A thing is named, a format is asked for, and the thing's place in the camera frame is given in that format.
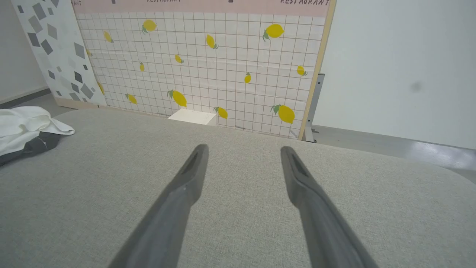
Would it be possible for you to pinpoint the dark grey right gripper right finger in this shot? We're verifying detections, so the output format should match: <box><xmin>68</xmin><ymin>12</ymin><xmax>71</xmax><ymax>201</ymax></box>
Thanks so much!
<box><xmin>281</xmin><ymin>146</ymin><xmax>378</xmax><ymax>268</ymax></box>

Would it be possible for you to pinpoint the grey terrazzo print board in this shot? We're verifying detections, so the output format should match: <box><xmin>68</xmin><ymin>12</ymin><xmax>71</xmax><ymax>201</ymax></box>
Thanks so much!
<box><xmin>11</xmin><ymin>0</ymin><xmax>108</xmax><ymax>109</ymax></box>

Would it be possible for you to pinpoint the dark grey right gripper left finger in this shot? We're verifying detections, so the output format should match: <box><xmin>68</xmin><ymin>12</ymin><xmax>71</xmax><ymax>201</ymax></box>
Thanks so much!
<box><xmin>108</xmin><ymin>144</ymin><xmax>209</xmax><ymax>268</ymax></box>

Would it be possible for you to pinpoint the grey metal board bracket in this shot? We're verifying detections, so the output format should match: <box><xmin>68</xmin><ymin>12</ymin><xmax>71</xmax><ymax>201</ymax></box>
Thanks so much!
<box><xmin>302</xmin><ymin>73</ymin><xmax>325</xmax><ymax>143</ymax></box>

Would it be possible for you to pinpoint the white box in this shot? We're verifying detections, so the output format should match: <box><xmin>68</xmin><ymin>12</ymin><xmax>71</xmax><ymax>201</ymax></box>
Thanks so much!
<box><xmin>167</xmin><ymin>108</ymin><xmax>217</xmax><ymax>126</ymax></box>

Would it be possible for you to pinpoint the lemon print grid backdrop board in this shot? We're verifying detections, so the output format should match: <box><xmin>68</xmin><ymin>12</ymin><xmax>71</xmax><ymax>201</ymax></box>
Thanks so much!
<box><xmin>71</xmin><ymin>0</ymin><xmax>337</xmax><ymax>141</ymax></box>

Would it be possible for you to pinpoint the white and black raglan shirt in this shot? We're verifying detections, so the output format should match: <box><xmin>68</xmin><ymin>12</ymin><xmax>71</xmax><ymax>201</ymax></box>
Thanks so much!
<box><xmin>0</xmin><ymin>106</ymin><xmax>75</xmax><ymax>166</ymax></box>

